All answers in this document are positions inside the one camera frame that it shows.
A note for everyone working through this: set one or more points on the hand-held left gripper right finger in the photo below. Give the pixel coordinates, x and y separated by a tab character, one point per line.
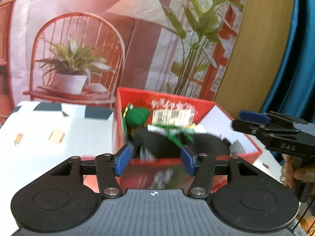
187	161

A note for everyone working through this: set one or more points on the green white packet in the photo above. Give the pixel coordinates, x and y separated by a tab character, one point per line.
174	131

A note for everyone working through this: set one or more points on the red cardboard box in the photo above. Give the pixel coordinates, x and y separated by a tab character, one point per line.
137	98

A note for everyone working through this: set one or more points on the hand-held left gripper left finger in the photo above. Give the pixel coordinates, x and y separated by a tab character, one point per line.
122	161

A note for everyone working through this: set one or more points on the grey knitted towel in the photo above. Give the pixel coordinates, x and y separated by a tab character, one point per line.
236	147

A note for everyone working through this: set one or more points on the person's right hand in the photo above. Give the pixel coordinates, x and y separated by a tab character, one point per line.
288	174

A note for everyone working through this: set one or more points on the tan wooden panel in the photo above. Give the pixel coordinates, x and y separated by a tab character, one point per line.
265	41

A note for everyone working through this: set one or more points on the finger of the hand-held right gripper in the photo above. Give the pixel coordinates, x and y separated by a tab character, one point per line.
246	126
254	116

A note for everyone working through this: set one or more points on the white printed tablecloth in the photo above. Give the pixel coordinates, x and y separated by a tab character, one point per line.
49	127

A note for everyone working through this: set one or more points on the black cloth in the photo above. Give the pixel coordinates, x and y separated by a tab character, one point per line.
160	145

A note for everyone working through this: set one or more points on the green plush pouch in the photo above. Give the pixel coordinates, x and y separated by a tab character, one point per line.
136	116

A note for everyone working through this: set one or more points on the printed room scene backdrop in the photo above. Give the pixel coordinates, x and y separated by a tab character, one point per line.
86	29

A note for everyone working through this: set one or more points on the blue curtain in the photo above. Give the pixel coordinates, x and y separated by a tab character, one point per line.
300	54

